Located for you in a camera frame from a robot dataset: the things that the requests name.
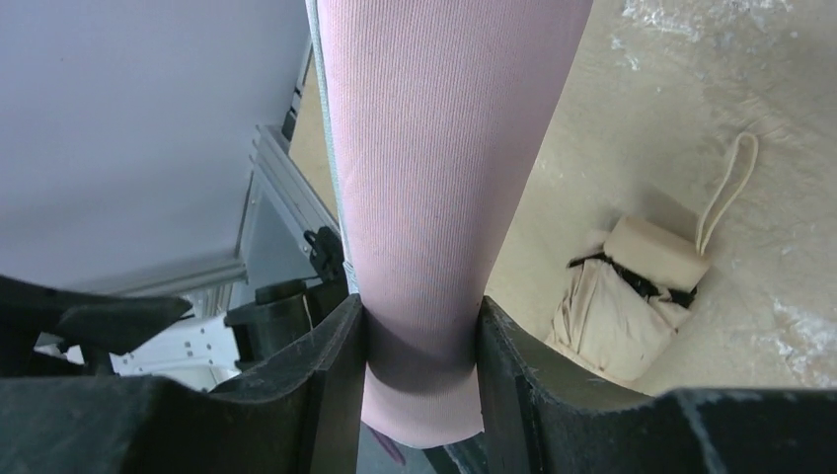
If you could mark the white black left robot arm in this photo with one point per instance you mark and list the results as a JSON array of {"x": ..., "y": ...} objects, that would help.
[{"x": 46, "y": 332}]

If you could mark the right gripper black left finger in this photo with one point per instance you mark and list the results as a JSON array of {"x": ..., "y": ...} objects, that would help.
[{"x": 297, "y": 412}]

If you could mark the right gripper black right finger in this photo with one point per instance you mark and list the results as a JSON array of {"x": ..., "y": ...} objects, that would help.
[{"x": 545, "y": 414}]

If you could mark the beige umbrella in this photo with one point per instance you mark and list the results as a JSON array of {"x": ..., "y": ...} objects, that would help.
[{"x": 632, "y": 290}]

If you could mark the pink umbrella case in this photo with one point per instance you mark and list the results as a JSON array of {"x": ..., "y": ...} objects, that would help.
[{"x": 437, "y": 111}]

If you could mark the aluminium frame rail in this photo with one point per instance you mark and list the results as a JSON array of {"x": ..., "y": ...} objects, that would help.
[{"x": 280, "y": 206}]

